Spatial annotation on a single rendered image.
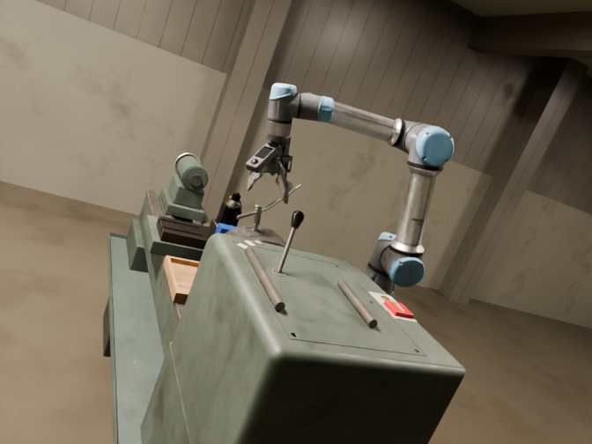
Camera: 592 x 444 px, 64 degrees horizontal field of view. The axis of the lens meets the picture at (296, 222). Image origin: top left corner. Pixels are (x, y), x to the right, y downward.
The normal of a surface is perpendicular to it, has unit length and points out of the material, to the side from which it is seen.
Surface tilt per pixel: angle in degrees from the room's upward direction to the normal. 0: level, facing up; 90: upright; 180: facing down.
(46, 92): 90
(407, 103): 90
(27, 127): 90
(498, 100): 90
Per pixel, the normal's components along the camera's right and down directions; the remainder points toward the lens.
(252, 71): 0.28, 0.35
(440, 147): 0.14, 0.18
